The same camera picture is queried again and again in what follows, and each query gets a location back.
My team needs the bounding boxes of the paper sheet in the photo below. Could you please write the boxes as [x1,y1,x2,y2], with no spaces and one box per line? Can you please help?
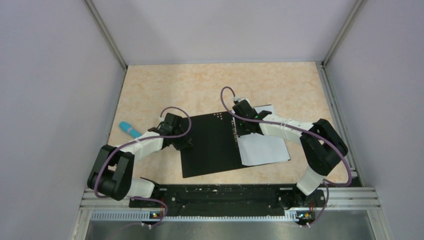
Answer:
[237,104,291,167]

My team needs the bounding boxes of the grey black folder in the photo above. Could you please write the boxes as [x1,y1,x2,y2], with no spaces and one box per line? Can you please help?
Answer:
[178,104,292,179]

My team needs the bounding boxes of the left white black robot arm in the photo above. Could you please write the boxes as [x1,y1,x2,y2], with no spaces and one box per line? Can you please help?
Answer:
[87,113,193,207]

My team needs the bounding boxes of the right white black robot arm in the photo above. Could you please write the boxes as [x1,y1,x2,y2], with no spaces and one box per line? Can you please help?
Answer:
[232,98,349,206]

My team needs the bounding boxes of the cyan marker pen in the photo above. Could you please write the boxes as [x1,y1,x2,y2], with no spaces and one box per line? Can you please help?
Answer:
[118,121,142,139]

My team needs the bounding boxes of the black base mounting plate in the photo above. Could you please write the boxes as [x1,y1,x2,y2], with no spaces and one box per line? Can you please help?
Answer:
[129,184,325,217]

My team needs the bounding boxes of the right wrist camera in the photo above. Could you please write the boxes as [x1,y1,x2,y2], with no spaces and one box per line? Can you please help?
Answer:
[233,96,250,104]

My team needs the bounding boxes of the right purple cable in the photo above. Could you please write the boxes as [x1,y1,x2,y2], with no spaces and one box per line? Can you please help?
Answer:
[220,86,353,229]

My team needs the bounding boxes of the aluminium rail frame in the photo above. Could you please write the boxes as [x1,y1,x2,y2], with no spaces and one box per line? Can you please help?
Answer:
[71,186,393,240]

